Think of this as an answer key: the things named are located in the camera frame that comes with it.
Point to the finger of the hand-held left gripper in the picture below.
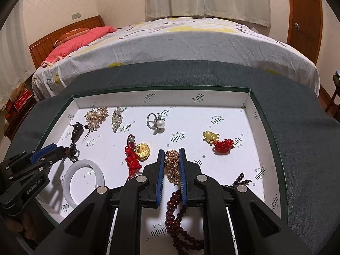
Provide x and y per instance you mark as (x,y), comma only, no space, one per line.
(54,156)
(42,152)

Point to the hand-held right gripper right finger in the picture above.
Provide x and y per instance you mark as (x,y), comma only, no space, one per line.
(183,175)

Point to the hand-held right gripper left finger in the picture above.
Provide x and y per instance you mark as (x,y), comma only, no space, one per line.
(159,175)

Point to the red knot gold lock charm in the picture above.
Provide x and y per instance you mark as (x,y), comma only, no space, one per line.
(142,151)

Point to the pale jade bangle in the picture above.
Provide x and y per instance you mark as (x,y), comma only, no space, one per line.
(98,175)

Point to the gold charm with red beads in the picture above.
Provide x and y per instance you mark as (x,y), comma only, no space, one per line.
(212,136)

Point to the gold pearl brooch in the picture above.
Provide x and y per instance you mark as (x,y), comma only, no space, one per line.
(95,115)

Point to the green tray with white lining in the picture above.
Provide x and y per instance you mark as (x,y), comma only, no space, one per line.
(199,111)

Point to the silver rhinestone brooch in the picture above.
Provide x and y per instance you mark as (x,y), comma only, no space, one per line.
(117,117)

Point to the person's left hand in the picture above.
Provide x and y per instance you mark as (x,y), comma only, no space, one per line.
(26,225)

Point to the wooden nightstand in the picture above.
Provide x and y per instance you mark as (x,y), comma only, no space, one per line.
(18,122)

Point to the red box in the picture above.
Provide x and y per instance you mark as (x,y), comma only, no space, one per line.
(22,100)

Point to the brown teddy bear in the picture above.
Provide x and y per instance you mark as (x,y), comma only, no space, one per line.
(17,91)

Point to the wooden headboard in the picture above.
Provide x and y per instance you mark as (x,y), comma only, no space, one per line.
(45,42)

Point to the pink pillow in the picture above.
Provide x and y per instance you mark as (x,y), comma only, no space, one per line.
(79,42)

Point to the orange pillow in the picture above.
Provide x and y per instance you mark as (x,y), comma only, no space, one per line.
(71,35)

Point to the bed with patterned sheet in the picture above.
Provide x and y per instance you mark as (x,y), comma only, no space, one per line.
(199,45)

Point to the wooden chair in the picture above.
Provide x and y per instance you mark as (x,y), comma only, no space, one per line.
(333,101)

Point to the clothes pile on chair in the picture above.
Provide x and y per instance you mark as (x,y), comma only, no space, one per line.
(337,78)

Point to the wooden door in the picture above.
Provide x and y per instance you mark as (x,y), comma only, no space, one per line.
(305,13)

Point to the wall outlet plate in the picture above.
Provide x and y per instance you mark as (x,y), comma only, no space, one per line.
(76,16)

